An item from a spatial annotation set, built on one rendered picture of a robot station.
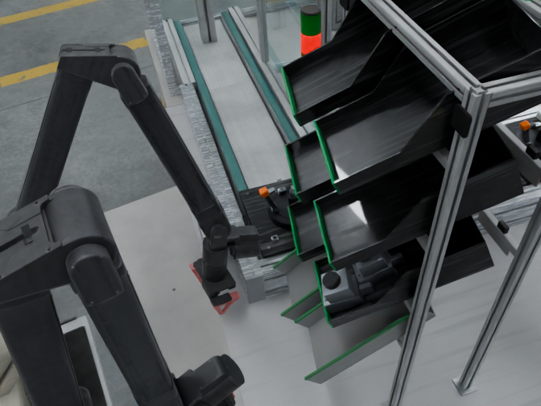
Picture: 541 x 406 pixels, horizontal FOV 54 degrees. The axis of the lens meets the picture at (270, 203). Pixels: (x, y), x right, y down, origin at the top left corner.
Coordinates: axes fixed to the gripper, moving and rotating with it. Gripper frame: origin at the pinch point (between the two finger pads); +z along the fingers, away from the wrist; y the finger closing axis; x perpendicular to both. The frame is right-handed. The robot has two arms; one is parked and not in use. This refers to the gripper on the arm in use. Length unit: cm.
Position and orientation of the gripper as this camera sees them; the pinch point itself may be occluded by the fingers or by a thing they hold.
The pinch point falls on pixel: (213, 296)
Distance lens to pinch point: 131.6
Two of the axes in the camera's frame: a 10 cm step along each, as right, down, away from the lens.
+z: -1.0, 7.3, 6.7
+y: -5.0, -6.2, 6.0
